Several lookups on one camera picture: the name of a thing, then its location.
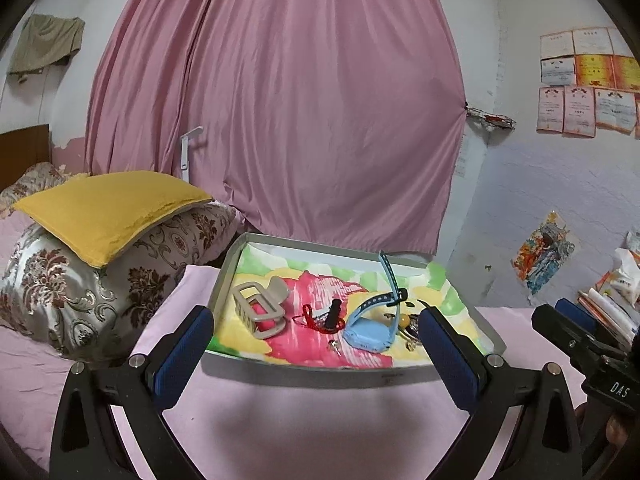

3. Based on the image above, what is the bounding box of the pink floral pillow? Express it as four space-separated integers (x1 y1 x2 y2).
0 162 69 219

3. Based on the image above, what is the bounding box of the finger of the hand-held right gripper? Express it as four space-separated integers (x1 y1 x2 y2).
531 298 602 362

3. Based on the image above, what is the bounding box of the small wall rack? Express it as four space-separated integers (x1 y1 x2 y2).
465 105 517 134

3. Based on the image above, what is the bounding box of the red string bracelet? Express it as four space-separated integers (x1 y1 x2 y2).
291 304 346 334

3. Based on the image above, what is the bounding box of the yellow pillow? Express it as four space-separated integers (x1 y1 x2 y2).
12 171 213 269

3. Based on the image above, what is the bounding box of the pink curtain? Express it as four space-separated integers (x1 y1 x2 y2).
84 0 467 257

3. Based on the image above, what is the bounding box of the blue smartwatch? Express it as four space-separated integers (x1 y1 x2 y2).
342 251 409 354

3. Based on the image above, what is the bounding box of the silver brown floral pillow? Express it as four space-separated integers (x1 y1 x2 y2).
0 202 237 362

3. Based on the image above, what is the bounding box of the group of wall certificates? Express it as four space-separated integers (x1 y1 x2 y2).
536 25 640 140

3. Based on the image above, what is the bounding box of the beige hair claw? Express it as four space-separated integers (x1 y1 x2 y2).
231 277 292 342

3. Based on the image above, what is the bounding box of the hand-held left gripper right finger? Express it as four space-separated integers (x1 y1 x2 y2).
419 305 584 480

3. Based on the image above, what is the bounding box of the black small tube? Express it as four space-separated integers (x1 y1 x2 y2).
320 298 344 331

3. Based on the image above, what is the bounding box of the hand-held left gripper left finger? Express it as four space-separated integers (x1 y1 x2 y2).
50 306 216 480

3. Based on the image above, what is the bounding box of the pile of plastic bags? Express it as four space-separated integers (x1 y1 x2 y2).
577 230 640 347

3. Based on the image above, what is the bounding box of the person's right hand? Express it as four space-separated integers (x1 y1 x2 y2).
574 402 630 446

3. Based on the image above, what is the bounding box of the colourful wall poster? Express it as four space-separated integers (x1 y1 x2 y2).
511 210 576 296

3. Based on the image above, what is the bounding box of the olive hanging cloth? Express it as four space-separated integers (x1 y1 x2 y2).
7 15 86 81

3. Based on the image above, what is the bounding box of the white folding lamp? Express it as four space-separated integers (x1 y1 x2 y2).
179 126 205 184

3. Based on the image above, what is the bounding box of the wooden headboard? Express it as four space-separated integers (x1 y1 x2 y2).
0 124 53 194

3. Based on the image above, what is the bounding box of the grey shallow tray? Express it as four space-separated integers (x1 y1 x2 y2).
202 232 507 389

